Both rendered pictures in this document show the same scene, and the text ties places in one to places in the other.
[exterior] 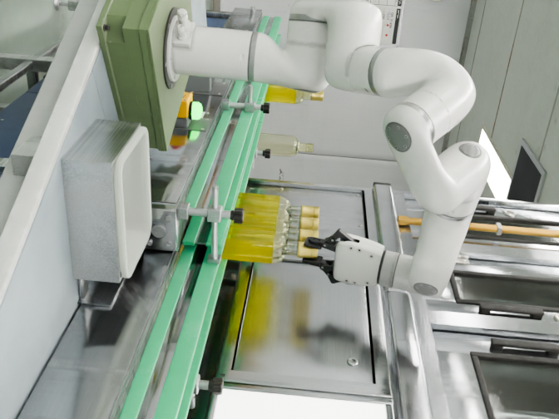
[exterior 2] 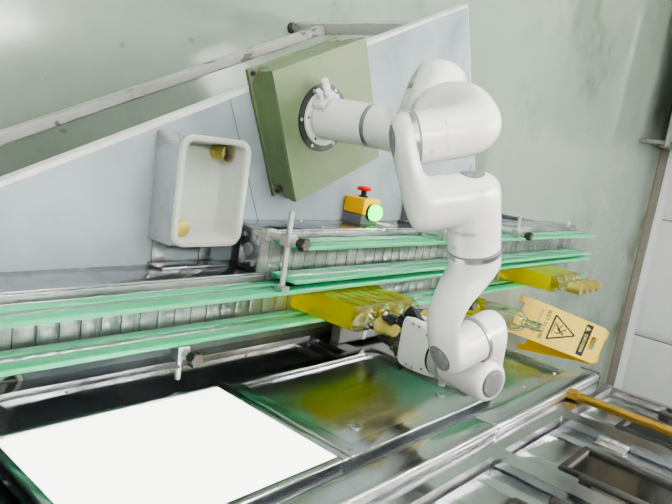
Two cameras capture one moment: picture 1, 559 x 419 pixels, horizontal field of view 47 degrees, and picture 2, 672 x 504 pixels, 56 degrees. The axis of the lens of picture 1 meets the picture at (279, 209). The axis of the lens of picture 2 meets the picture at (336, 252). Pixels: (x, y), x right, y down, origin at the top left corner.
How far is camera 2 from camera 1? 87 cm
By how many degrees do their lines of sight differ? 40
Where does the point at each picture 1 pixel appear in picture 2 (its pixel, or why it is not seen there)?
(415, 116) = (402, 116)
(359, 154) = not seen: outside the picture
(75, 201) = (158, 166)
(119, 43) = (258, 86)
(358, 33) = (427, 81)
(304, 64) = not seen: hidden behind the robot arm
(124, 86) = (265, 129)
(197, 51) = (328, 112)
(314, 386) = (290, 418)
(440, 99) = (442, 111)
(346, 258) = (407, 334)
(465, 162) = (454, 177)
